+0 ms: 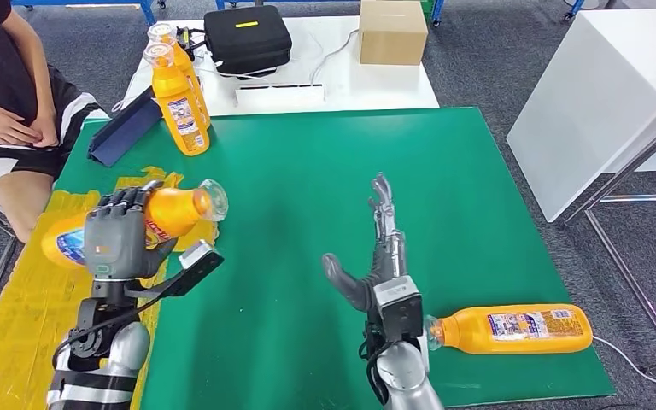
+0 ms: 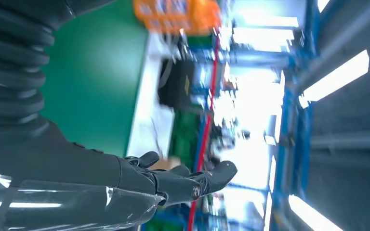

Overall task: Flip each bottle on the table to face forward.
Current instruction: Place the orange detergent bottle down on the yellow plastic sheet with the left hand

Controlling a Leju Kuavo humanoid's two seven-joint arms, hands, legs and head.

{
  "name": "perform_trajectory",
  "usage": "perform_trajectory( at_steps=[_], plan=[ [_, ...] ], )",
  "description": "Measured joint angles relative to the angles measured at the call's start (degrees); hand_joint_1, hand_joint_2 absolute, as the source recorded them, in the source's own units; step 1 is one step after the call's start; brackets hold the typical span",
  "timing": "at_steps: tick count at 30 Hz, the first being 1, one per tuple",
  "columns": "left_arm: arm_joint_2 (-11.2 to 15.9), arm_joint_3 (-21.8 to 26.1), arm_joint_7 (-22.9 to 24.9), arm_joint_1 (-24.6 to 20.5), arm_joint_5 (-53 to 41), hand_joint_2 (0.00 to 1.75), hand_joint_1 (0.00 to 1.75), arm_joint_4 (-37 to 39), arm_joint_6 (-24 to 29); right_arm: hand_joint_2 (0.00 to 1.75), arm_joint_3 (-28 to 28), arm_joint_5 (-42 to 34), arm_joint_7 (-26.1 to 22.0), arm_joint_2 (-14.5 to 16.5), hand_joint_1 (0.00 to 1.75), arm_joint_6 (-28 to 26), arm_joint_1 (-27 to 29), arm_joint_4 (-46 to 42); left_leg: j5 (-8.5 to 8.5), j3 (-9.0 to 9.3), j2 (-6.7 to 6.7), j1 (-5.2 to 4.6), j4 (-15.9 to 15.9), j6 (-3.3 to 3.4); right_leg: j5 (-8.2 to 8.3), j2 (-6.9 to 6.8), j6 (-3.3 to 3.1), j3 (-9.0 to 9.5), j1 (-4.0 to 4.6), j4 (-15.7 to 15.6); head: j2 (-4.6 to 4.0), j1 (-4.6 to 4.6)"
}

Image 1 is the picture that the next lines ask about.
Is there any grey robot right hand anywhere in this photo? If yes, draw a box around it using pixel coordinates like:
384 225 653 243
320 173 408 313

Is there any person's left hand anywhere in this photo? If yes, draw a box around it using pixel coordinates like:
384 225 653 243
31 106 59 149

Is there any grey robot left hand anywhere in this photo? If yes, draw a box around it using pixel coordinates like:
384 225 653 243
83 180 179 281

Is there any person's right hand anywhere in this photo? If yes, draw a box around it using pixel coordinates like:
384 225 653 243
0 106 44 147

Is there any orange detergent bottle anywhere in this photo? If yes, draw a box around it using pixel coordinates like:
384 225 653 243
40 179 230 270
146 22 212 130
423 303 594 356
143 42 211 157

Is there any dark blue tablet case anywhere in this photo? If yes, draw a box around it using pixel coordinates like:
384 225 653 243
87 85 164 168

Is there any green table mat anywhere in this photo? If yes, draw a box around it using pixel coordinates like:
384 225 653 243
53 106 616 410

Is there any yellow tape patch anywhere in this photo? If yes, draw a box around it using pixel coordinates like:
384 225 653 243
0 167 220 410

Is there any blue metal rack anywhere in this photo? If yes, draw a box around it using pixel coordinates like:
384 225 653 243
10 0 156 28
560 0 587 21
214 0 445 26

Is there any black handheld controller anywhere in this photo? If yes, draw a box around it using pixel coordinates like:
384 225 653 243
176 26 196 61

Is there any white low table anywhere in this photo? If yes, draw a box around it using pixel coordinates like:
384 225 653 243
114 15 441 120

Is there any white power strip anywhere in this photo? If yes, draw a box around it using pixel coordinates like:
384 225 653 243
235 83 326 109

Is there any black carrying case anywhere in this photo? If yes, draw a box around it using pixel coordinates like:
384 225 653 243
203 5 294 78

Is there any brown cardboard box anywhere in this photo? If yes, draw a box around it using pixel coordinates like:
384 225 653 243
358 0 430 67

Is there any white tilted table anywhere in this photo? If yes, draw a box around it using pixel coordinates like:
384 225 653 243
505 6 656 224

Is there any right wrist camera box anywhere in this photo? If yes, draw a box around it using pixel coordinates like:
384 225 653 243
372 275 425 343

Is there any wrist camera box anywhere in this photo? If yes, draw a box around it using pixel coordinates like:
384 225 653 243
372 275 425 343
124 239 226 300

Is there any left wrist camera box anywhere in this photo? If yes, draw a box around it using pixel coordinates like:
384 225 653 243
124 239 226 300

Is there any white table cable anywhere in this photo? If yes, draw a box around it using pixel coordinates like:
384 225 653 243
195 56 279 80
309 28 361 86

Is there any steel table frame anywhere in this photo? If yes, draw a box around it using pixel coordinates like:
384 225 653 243
557 79 656 378

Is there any white floor cable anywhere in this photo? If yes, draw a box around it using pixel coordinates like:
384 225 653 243
590 335 656 404

